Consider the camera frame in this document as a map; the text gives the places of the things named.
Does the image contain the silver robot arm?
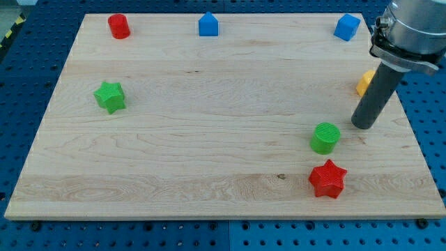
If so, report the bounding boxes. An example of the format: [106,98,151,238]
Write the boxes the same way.
[369,0,445,75]

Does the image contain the green star block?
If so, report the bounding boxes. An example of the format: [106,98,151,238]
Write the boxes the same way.
[93,82,126,114]

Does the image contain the red star block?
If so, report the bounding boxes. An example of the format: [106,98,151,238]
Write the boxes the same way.
[308,159,348,199]

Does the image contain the wooden board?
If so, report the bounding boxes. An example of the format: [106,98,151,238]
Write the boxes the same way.
[5,13,445,220]

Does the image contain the blue house-shaped block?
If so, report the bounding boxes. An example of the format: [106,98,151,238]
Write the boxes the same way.
[198,12,219,36]

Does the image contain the green cylinder block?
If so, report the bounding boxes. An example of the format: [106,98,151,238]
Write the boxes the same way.
[310,122,341,155]

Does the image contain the red cylinder block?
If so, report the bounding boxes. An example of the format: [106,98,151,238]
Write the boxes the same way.
[107,14,131,39]

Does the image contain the yellow block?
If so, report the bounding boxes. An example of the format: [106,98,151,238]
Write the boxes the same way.
[355,70,376,97]

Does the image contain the blue cube block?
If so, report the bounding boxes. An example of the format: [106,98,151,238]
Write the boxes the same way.
[334,14,361,41]

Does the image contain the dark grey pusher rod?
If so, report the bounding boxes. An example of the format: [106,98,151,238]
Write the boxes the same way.
[351,62,407,130]

